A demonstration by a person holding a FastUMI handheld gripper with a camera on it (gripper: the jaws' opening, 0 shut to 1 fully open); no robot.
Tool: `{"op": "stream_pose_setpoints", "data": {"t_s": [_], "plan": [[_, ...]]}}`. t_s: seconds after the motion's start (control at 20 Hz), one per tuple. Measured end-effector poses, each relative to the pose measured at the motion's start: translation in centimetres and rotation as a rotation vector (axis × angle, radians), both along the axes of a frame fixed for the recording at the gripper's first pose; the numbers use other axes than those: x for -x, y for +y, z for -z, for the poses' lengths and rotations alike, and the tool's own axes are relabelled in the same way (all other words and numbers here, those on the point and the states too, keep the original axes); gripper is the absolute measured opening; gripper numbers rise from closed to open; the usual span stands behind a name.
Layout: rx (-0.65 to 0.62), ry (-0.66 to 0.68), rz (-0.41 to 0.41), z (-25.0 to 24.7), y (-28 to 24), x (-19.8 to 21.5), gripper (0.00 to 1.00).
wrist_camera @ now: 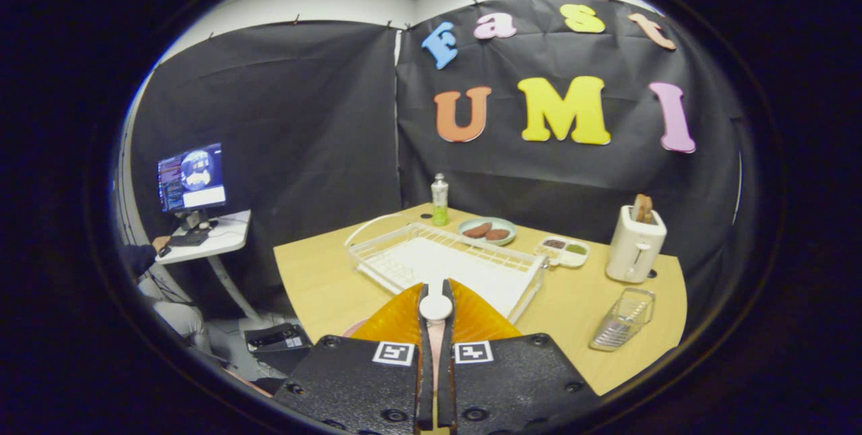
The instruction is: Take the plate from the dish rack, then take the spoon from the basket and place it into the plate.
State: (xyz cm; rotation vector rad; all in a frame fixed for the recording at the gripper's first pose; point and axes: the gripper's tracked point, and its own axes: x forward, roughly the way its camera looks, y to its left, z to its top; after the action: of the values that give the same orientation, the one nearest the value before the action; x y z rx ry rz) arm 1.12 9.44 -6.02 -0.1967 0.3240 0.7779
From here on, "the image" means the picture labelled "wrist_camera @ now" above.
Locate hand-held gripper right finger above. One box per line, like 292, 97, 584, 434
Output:
438, 279, 600, 435

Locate teal plate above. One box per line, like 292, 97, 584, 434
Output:
458, 217, 518, 246

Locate metal wire basket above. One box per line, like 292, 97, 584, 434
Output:
590, 287, 656, 353

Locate white divided seasoning dish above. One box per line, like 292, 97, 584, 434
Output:
537, 236, 591, 269

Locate green liquid bottle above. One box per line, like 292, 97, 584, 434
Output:
431, 173, 450, 227

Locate white side desk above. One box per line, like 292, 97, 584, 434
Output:
155, 209, 270, 321

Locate black backdrop cloth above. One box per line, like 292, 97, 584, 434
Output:
128, 0, 748, 328

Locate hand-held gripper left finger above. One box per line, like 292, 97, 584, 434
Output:
273, 281, 435, 435

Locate computer monitor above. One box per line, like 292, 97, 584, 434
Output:
157, 143, 228, 213

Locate white toaster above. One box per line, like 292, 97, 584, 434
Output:
605, 205, 667, 283

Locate pink plate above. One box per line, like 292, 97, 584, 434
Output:
340, 317, 449, 392

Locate black box on floor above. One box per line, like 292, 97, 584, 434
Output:
244, 323, 312, 356

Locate white wire dish rack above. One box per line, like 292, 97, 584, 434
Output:
345, 214, 550, 325

